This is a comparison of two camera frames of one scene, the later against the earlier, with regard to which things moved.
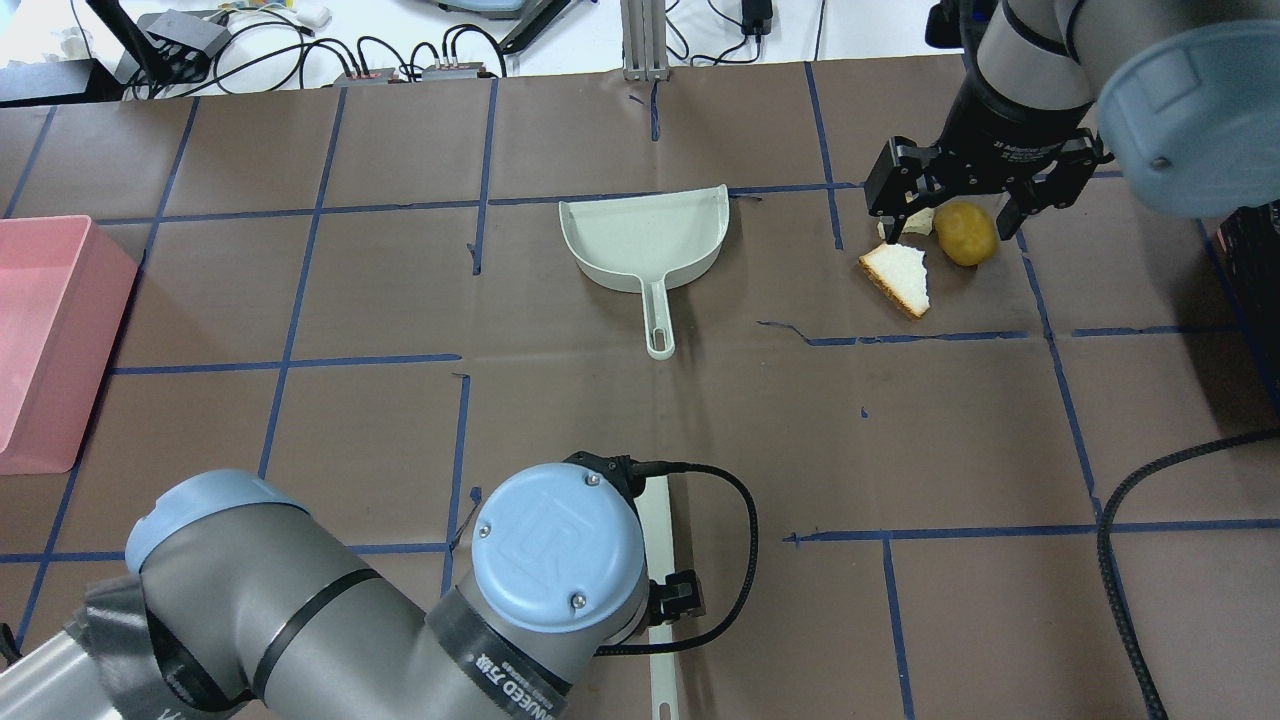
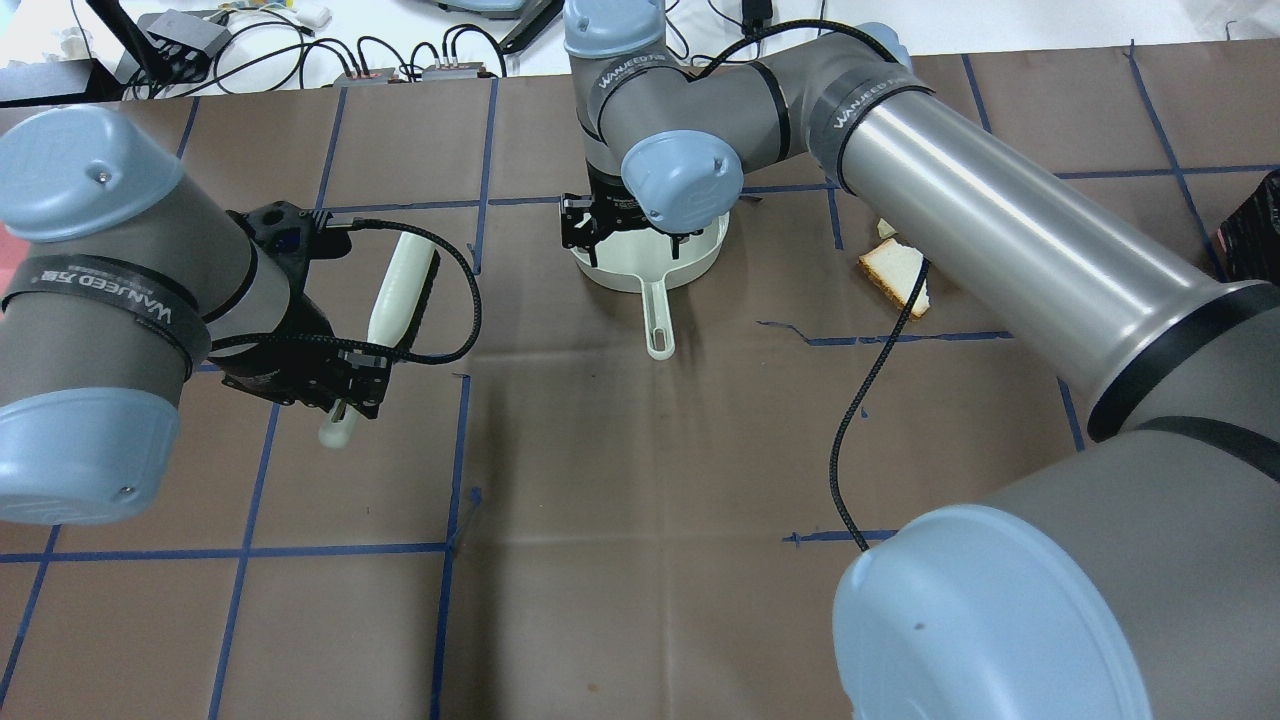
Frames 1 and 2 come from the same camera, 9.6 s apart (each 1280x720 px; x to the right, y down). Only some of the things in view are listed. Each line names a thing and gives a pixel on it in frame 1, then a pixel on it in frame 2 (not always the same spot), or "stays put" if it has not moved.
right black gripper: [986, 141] → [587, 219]
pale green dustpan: [644, 242] stays put
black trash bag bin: [1250, 243] stays put
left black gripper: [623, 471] → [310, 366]
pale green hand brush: [654, 502] → [402, 295]
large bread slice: [901, 272] stays put
